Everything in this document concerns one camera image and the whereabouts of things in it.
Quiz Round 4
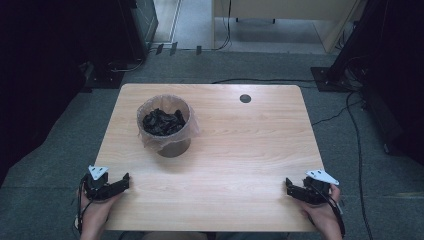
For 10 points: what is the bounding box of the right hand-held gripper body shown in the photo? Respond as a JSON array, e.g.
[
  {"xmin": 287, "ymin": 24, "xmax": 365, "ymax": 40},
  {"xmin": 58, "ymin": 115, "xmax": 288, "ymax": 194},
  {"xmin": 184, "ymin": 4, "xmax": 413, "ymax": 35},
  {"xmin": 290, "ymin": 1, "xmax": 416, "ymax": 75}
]
[{"xmin": 301, "ymin": 169, "xmax": 340, "ymax": 205}]

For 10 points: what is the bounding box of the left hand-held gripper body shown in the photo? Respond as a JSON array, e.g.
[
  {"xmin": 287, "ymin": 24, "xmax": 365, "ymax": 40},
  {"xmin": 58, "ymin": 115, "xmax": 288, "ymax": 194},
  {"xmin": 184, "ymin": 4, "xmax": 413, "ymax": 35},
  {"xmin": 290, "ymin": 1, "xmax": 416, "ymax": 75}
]
[{"xmin": 81, "ymin": 164, "xmax": 116, "ymax": 202}]

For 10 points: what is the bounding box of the person's right hand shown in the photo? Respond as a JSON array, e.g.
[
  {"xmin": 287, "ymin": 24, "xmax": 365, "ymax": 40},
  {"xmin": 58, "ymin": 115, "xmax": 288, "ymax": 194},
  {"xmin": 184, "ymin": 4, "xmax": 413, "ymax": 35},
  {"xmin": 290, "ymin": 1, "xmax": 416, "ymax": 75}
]
[{"xmin": 297, "ymin": 184, "xmax": 343, "ymax": 234}]

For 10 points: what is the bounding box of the person's left hand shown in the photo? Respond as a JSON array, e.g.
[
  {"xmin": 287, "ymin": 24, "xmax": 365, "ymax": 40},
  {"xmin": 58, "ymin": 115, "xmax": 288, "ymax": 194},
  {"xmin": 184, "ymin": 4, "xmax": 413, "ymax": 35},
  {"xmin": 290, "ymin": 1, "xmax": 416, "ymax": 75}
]
[{"xmin": 79, "ymin": 190, "xmax": 125, "ymax": 234}]

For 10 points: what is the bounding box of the bin with plastic liner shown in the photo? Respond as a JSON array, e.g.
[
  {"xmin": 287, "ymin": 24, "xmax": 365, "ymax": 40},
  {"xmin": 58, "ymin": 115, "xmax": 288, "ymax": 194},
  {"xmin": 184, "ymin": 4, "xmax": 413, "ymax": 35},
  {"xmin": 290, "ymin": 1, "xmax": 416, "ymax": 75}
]
[{"xmin": 136, "ymin": 94, "xmax": 201, "ymax": 153}]

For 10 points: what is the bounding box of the small brown trash bin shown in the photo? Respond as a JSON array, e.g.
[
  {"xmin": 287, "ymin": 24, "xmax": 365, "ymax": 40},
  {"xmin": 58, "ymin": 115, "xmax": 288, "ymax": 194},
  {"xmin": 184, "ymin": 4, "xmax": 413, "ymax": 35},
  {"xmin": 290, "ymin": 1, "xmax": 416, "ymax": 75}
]
[{"xmin": 155, "ymin": 137, "xmax": 192, "ymax": 159}]

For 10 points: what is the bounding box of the black crumpled trash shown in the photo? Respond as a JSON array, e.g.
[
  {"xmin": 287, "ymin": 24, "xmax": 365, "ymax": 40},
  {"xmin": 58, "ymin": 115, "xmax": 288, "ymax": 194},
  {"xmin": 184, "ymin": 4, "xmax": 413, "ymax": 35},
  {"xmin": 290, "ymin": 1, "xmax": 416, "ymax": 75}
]
[{"xmin": 142, "ymin": 107, "xmax": 187, "ymax": 137}]

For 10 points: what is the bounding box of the person's lap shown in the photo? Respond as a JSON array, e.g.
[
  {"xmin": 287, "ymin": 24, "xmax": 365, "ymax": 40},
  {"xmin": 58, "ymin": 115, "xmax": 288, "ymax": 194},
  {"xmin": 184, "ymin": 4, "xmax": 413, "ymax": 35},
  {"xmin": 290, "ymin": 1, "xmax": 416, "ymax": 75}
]
[{"xmin": 118, "ymin": 230, "xmax": 291, "ymax": 240}]

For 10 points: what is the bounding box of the dark stand base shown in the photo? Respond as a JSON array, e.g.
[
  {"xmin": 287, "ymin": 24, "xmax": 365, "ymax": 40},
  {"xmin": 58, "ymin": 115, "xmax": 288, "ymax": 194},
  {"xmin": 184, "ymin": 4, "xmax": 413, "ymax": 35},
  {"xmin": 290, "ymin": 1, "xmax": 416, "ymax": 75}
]
[{"xmin": 79, "ymin": 60, "xmax": 127, "ymax": 90}]

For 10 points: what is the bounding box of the black curtain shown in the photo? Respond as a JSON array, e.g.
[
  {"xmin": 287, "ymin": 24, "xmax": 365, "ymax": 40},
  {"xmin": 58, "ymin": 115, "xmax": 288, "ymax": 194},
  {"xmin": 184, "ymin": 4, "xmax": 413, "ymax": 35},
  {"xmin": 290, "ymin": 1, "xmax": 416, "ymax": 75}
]
[
  {"xmin": 0, "ymin": 0, "xmax": 149, "ymax": 188},
  {"xmin": 328, "ymin": 0, "xmax": 424, "ymax": 166}
]

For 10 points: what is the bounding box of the dark glass cabinet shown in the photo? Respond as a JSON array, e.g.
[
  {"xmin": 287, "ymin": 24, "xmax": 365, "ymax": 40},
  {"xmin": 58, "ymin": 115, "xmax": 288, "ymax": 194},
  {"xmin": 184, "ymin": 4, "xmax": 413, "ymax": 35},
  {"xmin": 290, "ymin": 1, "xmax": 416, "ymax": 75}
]
[{"xmin": 128, "ymin": 0, "xmax": 160, "ymax": 54}]

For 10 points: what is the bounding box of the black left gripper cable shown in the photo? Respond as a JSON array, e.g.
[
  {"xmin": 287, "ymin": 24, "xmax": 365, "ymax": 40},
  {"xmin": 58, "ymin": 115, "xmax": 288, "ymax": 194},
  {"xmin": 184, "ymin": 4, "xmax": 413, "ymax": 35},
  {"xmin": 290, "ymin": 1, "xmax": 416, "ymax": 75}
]
[{"xmin": 76, "ymin": 174, "xmax": 94, "ymax": 235}]

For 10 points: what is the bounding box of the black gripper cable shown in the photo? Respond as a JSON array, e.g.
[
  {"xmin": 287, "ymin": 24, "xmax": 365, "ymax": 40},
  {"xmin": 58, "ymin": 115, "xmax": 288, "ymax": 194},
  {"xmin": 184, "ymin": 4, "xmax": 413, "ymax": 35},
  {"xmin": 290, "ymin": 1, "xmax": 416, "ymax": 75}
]
[
  {"xmin": 76, "ymin": 174, "xmax": 94, "ymax": 235},
  {"xmin": 318, "ymin": 191, "xmax": 347, "ymax": 238}
]

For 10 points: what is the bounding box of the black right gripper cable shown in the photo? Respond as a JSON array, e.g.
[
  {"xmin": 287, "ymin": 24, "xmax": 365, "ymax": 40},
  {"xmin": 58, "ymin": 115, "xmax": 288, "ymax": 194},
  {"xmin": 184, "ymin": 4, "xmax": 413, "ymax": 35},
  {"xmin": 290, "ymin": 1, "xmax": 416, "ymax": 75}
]
[{"xmin": 318, "ymin": 191, "xmax": 347, "ymax": 238}]

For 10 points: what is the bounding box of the long black floor cable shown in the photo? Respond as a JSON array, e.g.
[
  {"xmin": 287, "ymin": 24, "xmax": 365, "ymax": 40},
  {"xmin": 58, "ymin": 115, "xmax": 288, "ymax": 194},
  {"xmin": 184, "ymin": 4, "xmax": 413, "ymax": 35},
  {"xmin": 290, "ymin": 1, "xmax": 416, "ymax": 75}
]
[{"xmin": 345, "ymin": 90, "xmax": 375, "ymax": 240}]

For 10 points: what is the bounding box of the thin black floor cable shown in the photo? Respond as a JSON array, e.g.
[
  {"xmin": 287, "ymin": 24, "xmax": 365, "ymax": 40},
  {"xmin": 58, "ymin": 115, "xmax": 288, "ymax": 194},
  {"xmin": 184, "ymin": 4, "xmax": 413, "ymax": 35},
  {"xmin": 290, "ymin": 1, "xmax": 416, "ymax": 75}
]
[{"xmin": 310, "ymin": 99, "xmax": 365, "ymax": 127}]

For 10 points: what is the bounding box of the white floor cable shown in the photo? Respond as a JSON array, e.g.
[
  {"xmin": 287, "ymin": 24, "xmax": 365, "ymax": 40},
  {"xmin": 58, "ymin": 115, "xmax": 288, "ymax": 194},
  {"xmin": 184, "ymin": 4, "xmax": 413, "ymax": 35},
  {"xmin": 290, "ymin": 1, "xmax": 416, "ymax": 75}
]
[{"xmin": 109, "ymin": 58, "xmax": 146, "ymax": 74}]

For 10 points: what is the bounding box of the black stand base plate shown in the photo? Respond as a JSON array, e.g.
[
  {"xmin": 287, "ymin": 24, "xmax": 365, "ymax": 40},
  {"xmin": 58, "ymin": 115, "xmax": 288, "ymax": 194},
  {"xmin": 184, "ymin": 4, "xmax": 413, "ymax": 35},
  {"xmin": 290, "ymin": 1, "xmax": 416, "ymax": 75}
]
[{"xmin": 310, "ymin": 66, "xmax": 356, "ymax": 93}]

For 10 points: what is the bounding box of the black hanging cable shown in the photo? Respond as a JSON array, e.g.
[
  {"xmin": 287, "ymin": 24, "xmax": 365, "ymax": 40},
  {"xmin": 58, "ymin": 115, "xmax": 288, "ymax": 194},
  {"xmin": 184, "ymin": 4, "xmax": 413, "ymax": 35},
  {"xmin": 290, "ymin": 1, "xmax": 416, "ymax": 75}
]
[{"xmin": 213, "ymin": 0, "xmax": 233, "ymax": 52}]

